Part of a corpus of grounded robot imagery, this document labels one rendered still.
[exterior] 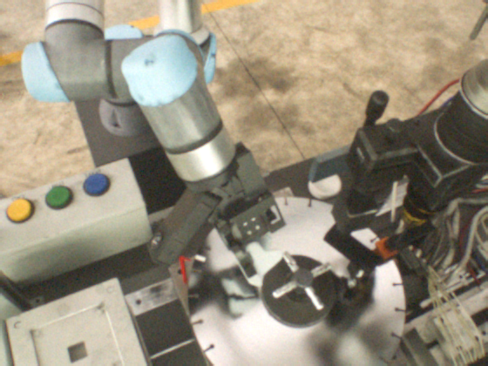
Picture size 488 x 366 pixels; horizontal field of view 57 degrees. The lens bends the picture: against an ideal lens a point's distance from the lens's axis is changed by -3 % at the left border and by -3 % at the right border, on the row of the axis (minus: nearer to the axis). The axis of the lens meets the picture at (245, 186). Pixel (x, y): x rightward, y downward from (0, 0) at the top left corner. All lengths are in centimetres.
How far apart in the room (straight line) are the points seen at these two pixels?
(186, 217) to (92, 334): 29
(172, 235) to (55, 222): 34
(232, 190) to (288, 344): 25
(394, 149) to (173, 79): 23
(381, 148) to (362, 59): 207
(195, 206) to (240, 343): 23
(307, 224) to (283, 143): 132
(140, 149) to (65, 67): 54
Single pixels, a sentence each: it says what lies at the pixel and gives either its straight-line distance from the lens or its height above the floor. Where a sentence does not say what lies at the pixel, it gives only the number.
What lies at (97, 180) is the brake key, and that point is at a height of 91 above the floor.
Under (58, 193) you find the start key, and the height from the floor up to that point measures 91.
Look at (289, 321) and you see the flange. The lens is 69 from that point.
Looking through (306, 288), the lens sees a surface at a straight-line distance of 66.
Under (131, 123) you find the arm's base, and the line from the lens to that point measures 110.
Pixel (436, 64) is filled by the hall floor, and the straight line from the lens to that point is 268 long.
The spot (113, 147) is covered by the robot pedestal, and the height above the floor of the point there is 75.
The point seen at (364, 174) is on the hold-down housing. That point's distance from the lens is 50.
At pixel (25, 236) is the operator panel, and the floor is 90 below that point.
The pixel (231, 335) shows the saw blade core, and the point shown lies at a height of 95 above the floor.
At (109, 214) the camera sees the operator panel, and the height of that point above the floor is 90.
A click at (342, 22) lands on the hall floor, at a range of 276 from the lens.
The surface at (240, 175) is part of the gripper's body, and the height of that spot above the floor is 115.
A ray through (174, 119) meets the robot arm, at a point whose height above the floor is 125.
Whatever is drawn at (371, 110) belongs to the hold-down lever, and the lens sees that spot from 50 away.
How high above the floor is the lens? 161
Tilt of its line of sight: 57 degrees down
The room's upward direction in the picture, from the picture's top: 5 degrees clockwise
